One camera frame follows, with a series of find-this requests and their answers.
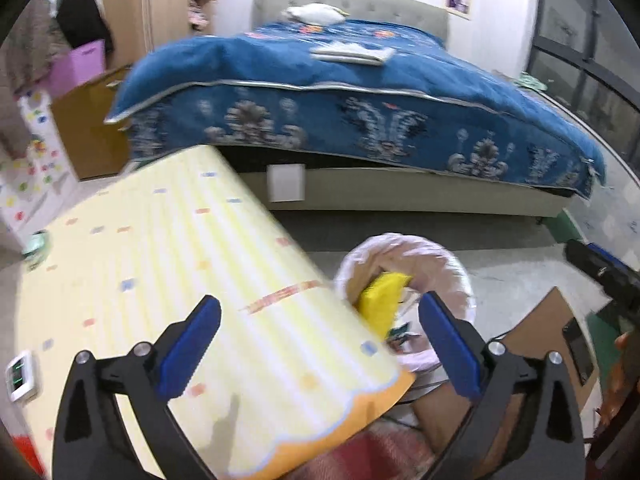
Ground brown fur coat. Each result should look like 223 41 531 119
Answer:
0 0 66 96

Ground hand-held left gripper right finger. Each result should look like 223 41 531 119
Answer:
417 291 586 480

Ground white paper tag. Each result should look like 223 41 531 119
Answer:
266 164 306 203

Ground blue patterned blanket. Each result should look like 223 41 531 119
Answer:
104 19 608 200

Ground light wooden wardrobe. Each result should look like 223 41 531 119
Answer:
100 0 216 68

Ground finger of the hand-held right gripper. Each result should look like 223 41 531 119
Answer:
587 244 640 281
565 240 612 281

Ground brown cardboard box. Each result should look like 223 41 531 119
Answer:
415 287 601 461

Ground glass sliding door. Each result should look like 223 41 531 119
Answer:
525 0 640 171

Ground black hanging clothes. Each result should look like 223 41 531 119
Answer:
55 0 116 56

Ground trash bin with pink bag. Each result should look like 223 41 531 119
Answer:
334 232 476 373

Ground green cloth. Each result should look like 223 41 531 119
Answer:
515 72 548 92

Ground white folded cloth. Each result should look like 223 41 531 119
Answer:
310 42 396 67

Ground white digital clock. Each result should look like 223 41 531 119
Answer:
5 352 40 403

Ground white pillow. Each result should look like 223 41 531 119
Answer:
280 3 350 25

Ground black phone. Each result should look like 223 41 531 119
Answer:
562 317 596 386

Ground yellow striped tablecloth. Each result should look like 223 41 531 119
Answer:
15 145 416 480

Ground red plaid cloth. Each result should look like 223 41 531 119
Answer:
320 420 436 480

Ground polka dot fabric wardrobe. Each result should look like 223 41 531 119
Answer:
0 87 81 236

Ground purple storage box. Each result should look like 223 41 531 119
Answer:
47 40 107 101

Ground wooden drawer cabinet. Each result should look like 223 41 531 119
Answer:
50 62 136 181

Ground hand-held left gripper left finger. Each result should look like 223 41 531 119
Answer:
50 295 223 480

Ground beige upholstered bed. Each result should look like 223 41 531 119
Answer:
220 0 608 221

